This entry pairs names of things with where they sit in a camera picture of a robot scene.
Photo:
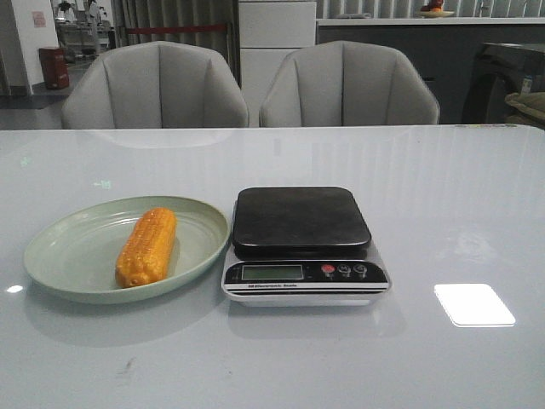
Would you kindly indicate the orange corn cob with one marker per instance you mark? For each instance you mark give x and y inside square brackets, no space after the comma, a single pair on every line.
[146,254]

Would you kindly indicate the grey long counter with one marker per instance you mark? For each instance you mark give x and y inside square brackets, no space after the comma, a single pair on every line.
[441,49]

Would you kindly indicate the pale green round plate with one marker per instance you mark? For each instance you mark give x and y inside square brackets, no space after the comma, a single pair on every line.
[74,258]

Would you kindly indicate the dark glossy appliance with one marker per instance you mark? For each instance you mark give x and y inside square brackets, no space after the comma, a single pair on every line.
[500,69]

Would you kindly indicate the fruit bowl on counter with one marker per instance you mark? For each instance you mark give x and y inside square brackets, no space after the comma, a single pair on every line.
[434,9]

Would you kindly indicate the grey upholstered chair left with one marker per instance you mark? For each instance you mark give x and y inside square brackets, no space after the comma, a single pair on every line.
[157,85]

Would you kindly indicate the black silver kitchen scale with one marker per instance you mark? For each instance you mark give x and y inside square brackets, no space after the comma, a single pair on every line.
[301,247]

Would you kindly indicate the grey upholstered chair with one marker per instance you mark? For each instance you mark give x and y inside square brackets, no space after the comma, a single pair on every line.
[344,83]
[157,85]

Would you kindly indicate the grey upholstered chair right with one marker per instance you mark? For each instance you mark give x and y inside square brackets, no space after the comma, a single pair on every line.
[344,83]

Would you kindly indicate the white drawer cabinet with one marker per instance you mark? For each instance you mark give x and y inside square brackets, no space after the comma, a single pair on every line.
[268,31]

